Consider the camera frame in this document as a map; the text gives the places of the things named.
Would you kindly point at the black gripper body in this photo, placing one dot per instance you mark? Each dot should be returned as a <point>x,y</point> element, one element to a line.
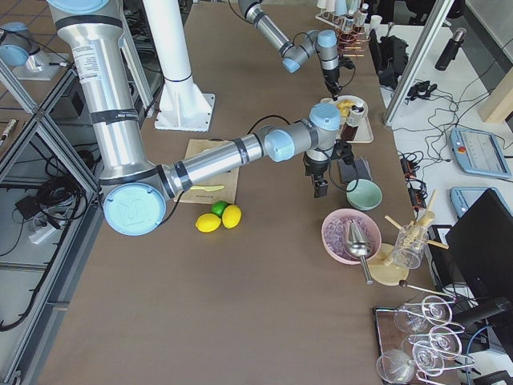
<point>316,165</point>
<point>332,76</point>

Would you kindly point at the white plate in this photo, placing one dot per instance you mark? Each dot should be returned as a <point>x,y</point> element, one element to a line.
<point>353,99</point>

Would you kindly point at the braided donut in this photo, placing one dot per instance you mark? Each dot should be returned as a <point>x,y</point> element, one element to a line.
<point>344,107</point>

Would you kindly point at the dark tea bottle on tray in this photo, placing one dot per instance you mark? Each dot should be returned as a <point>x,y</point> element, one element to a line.
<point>352,122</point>

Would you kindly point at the cream rabbit tray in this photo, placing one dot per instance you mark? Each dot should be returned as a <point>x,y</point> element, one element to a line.
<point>364,133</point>

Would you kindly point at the wine glass rack tray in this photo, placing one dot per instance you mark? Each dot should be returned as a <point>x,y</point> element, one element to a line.
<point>419,342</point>

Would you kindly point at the green bowl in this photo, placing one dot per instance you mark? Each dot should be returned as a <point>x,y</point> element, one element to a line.
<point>364,194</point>

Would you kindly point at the grey folded cloth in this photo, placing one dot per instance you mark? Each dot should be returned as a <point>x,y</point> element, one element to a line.
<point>360,169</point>

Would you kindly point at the pink bowl with ice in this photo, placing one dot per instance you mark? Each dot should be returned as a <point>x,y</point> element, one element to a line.
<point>333,234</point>

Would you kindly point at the tea bottle in rack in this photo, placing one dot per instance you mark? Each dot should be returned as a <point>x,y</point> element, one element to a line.
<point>348,24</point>

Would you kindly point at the metal ice scoop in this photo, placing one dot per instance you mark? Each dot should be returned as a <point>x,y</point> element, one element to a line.
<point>358,246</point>

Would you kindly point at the yellow lemon upper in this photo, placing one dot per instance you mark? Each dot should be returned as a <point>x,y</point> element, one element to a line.
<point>231,216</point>

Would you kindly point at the yellow lemon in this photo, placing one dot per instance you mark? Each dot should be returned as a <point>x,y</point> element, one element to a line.
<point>208,222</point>
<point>231,216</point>

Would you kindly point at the wooden cutting board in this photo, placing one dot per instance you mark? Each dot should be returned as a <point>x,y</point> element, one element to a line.
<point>227,179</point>

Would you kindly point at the round wooden stand base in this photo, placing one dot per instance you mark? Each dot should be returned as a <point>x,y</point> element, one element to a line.
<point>384,270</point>

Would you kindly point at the green lime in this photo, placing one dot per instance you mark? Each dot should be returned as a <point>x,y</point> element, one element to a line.
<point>219,207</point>

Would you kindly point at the glass pitcher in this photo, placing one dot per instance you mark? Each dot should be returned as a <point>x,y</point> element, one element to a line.
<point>409,247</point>

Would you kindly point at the yellow lemon lower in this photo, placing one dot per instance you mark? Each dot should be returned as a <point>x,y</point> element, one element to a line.
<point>208,222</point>

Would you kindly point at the black thermos bottle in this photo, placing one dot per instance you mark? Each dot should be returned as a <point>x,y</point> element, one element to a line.
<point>451,49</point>

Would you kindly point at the yellow plastic knife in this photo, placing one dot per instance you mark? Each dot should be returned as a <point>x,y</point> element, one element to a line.
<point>207,188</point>

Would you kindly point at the blue teach pendant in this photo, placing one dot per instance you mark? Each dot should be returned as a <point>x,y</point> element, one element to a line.
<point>462,198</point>
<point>478,152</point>

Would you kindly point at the black monitor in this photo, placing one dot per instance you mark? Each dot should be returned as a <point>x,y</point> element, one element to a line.
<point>481,243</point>

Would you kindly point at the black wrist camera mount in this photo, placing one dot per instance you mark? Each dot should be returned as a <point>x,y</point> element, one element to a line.
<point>342,150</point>

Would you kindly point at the copper wire bottle rack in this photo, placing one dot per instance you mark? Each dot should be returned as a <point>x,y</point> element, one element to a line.
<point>352,43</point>

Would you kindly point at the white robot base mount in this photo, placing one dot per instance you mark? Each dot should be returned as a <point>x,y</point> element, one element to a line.
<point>182,106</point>

